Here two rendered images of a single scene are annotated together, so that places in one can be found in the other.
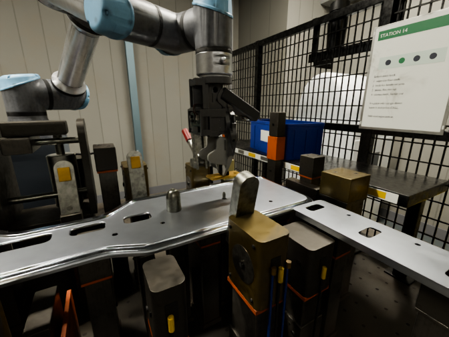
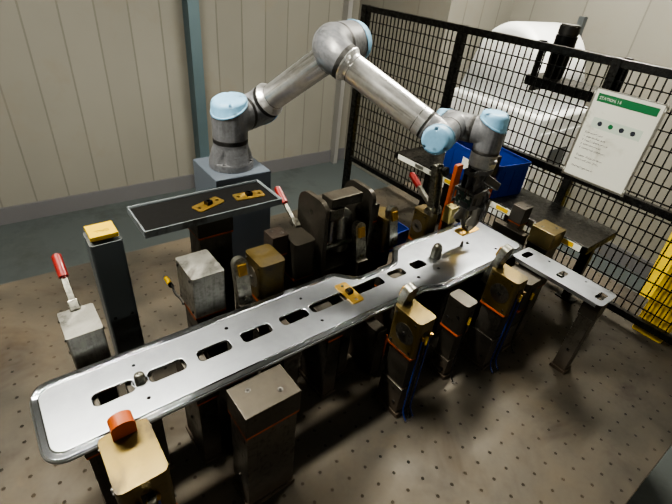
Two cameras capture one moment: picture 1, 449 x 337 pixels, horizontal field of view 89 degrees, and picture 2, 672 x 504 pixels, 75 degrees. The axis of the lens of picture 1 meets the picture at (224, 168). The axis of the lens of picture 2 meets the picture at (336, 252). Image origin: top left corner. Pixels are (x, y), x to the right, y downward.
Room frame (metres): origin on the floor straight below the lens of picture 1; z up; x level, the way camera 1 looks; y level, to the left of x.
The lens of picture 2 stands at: (-0.57, 0.63, 1.72)
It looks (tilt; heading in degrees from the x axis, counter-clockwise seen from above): 34 degrees down; 348
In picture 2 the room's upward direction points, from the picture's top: 7 degrees clockwise
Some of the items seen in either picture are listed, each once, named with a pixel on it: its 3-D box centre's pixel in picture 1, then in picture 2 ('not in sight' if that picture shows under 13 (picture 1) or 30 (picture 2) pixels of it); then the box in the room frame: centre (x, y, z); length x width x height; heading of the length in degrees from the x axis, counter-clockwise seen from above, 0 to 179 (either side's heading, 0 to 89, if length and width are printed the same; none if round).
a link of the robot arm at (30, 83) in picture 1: (25, 93); (230, 116); (0.88, 0.73, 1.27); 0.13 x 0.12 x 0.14; 143
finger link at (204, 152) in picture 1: (210, 154); (460, 214); (0.53, 0.03, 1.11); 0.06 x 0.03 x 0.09; 119
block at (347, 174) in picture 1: (336, 236); (530, 270); (0.54, -0.30, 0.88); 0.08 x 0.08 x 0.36; 29
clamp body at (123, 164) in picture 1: (139, 222); (373, 259); (0.61, 0.25, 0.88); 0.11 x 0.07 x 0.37; 29
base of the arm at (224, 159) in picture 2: (30, 125); (230, 151); (0.88, 0.74, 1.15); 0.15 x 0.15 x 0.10
